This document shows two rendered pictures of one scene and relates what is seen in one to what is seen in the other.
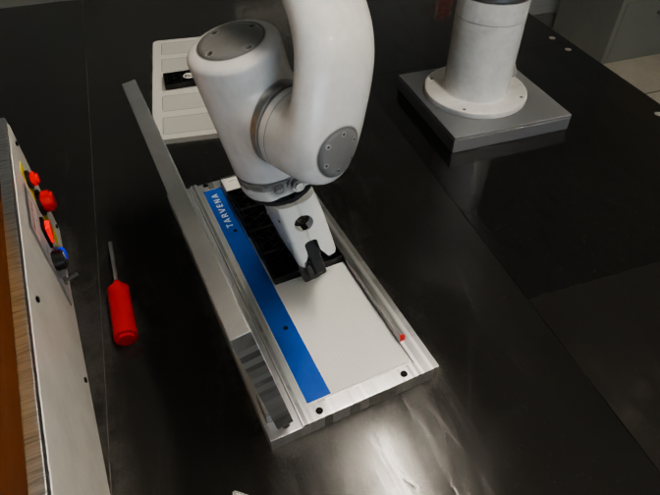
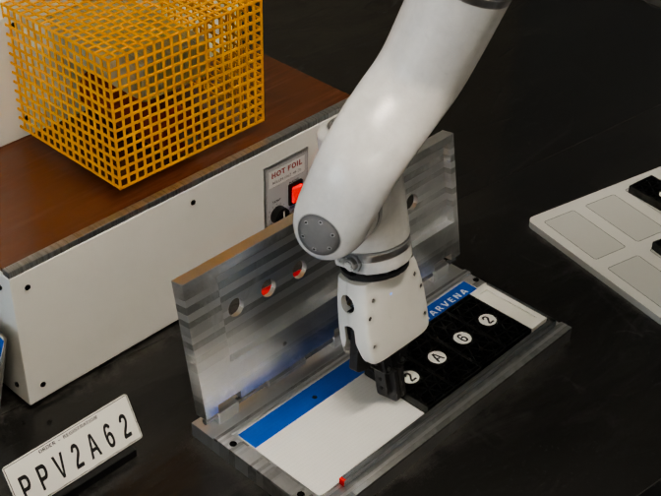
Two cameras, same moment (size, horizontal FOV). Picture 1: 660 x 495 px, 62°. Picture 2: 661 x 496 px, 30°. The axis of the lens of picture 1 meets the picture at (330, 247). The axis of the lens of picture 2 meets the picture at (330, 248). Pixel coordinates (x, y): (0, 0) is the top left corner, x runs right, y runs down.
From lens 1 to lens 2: 1.02 m
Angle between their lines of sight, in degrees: 52
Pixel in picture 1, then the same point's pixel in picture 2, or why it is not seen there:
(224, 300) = (205, 267)
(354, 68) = (340, 180)
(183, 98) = (624, 210)
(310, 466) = (187, 465)
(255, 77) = not seen: hidden behind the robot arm
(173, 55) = not seen: outside the picture
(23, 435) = (78, 231)
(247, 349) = (179, 300)
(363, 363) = (299, 463)
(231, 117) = not seen: hidden behind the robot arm
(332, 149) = (309, 226)
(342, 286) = (391, 423)
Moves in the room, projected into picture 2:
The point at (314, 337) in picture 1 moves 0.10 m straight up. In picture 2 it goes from (314, 420) to (314, 352)
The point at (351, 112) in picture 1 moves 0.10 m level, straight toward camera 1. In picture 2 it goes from (330, 211) to (228, 227)
